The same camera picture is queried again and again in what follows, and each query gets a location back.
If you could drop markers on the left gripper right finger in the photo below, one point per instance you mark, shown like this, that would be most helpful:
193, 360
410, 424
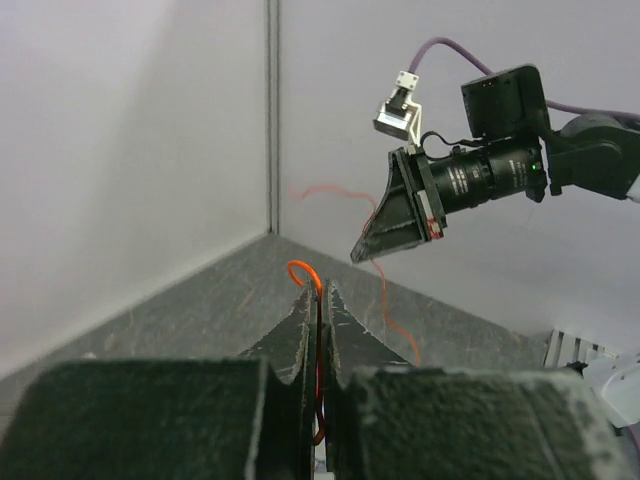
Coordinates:
386, 419

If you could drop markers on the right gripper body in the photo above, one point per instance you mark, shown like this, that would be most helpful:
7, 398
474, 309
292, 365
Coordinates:
421, 185

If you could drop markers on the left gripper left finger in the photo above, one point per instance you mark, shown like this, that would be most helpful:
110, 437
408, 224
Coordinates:
248, 417

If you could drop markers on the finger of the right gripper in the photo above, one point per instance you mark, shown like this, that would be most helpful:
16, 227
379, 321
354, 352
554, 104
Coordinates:
395, 215
376, 244

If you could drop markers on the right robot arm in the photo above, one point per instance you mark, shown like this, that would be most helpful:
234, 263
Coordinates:
512, 149

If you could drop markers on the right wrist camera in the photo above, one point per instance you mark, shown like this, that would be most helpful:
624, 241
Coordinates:
399, 116

